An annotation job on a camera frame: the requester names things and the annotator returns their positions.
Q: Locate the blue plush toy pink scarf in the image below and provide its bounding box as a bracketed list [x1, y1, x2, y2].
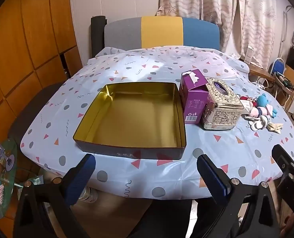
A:
[255, 94, 278, 118]

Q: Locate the cream fabric star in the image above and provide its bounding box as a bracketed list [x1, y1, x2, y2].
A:
[266, 122, 284, 132]

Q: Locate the purple carton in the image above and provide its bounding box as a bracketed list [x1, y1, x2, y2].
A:
[179, 69, 210, 125]

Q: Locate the grey yellow blue chair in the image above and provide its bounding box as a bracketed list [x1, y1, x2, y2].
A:
[103, 16, 220, 52]

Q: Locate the pink patterned curtain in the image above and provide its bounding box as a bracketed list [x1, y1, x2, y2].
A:
[158, 0, 282, 62]

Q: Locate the black chair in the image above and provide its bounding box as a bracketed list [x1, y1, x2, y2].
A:
[8, 83, 63, 145]

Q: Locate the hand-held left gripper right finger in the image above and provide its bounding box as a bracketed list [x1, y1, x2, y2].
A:
[196, 154, 281, 238]

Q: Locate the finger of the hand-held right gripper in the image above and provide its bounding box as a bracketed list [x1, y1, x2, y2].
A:
[271, 144, 294, 177]

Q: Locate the white cable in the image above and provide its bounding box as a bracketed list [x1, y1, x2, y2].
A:
[251, 77, 269, 90]

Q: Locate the black rolled mat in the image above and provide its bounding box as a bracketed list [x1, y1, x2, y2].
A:
[91, 16, 106, 57]

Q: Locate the round glass side table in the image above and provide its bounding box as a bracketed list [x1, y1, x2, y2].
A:
[0, 139, 18, 219]

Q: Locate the blue folding chair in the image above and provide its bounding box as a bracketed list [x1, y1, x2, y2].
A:
[271, 58, 286, 75]

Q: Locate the clear plastic bottle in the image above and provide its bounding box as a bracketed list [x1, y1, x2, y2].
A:
[78, 185, 98, 203]

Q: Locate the wooden desk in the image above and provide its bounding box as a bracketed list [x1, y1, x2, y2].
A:
[238, 57, 276, 82]

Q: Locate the red charm with white tag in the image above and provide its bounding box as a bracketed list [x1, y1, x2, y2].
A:
[240, 96, 258, 111]

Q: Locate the white plush toy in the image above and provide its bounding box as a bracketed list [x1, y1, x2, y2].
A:
[245, 115, 270, 131]

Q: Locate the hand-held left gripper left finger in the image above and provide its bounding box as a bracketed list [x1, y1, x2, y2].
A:
[13, 153, 96, 238]

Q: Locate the wooden board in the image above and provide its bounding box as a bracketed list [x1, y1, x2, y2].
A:
[284, 64, 294, 112]

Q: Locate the orange wooden wardrobe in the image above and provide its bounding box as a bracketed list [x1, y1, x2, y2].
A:
[0, 0, 85, 139]

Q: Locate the patterned pale blue tablecloth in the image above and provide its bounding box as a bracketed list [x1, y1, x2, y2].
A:
[20, 46, 294, 200]

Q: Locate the white carton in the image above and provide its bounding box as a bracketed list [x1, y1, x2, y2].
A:
[245, 46, 254, 63]

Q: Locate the dark tin box gold inside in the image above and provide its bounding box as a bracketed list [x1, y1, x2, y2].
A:
[73, 82, 187, 160]

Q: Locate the gold ornate tissue box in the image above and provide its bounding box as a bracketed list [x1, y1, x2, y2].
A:
[202, 77, 244, 131]

